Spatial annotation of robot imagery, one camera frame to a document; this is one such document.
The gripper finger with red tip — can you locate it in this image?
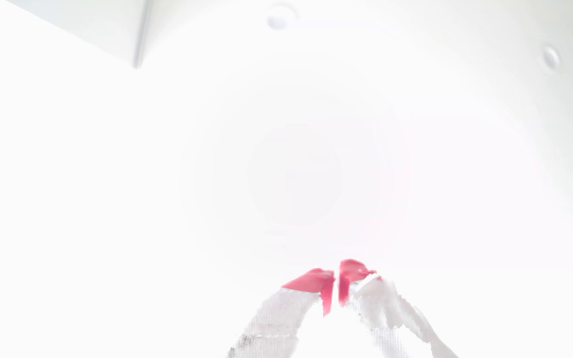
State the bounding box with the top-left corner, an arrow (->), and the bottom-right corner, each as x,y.
338,259 -> 460,358
226,268 -> 336,358

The round white ceiling fixture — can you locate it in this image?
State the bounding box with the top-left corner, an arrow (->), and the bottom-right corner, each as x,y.
540,45 -> 563,73

